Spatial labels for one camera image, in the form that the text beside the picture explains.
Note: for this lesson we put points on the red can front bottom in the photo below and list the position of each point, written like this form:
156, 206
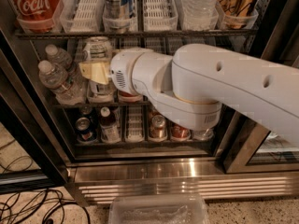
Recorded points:
179, 133

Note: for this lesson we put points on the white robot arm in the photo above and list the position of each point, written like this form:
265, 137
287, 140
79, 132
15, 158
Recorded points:
191, 86

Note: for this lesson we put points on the red Coca-Cola can top shelf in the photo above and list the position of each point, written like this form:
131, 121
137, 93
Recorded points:
38, 16

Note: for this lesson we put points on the copper can front bottom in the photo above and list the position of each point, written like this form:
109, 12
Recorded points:
157, 128

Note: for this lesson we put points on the silver blue tall can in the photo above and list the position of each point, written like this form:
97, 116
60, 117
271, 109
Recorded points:
119, 9

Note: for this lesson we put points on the clear water bottle top shelf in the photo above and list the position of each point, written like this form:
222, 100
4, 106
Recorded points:
199, 15

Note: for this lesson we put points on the blue Pepsi can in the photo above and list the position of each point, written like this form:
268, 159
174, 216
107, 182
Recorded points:
85, 130

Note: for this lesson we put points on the red Coke can front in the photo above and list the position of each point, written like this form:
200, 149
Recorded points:
127, 97

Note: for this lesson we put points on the clear water bottle rear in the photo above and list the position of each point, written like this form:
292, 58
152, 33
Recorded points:
63, 58

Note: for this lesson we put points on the dark can rear bottom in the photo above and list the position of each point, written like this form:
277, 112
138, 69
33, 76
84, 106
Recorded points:
90, 113

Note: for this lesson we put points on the glass fridge door right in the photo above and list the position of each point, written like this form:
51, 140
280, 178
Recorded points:
255, 149

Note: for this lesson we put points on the white top shelf tray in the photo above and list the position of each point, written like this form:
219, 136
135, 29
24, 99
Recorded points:
159, 15
82, 16

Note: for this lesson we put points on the white green 7up can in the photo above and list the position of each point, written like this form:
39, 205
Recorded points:
98, 48

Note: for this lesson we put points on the copper can rear bottom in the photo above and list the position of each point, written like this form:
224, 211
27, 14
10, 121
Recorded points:
152, 112

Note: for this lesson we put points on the brown juice bottle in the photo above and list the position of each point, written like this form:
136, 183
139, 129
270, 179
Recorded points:
108, 125

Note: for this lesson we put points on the clear plastic bin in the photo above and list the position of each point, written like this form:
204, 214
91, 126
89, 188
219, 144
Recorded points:
159, 209

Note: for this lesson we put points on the clear water bottle front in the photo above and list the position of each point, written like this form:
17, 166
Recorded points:
67, 91

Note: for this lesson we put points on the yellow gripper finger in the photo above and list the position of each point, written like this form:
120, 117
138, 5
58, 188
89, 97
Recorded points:
97, 71

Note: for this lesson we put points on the clear bottle bottom shelf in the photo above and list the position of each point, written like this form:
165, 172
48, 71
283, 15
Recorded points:
203, 135

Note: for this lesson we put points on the copper can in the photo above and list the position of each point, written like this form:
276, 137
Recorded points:
152, 112
157, 128

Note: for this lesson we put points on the white bottom shelf tray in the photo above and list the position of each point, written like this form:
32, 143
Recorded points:
134, 131

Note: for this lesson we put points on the stainless steel fridge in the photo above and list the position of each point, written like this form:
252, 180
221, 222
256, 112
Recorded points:
98, 172

